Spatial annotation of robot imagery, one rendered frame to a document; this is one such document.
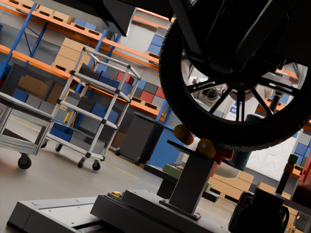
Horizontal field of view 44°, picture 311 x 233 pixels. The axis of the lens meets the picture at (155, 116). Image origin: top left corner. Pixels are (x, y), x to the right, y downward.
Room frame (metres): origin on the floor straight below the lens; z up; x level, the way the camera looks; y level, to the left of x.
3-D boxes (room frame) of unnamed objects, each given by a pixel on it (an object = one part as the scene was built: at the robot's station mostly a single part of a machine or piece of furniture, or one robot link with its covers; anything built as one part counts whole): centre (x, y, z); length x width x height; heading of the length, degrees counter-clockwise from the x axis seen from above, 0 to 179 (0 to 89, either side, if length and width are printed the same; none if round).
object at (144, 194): (1.56, -0.24, 0.32); 0.40 x 0.30 x 0.28; 75
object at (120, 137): (9.25, 0.38, 0.49); 1.26 x 0.85 x 0.97; 74
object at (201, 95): (2.00, -0.18, 0.83); 0.04 x 0.04 x 0.16
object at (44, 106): (6.91, 1.91, 0.48); 1.00 x 0.60 x 0.96; 74
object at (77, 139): (3.65, 0.57, 0.50); 0.54 x 0.42 x 1.00; 75
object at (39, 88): (9.99, 3.08, 0.49); 1.26 x 0.85 x 0.97; 77
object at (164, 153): (7.92, -0.52, 0.49); 0.64 x 0.54 x 0.97; 173
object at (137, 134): (8.07, 0.07, 0.49); 0.64 x 0.54 x 0.97; 156
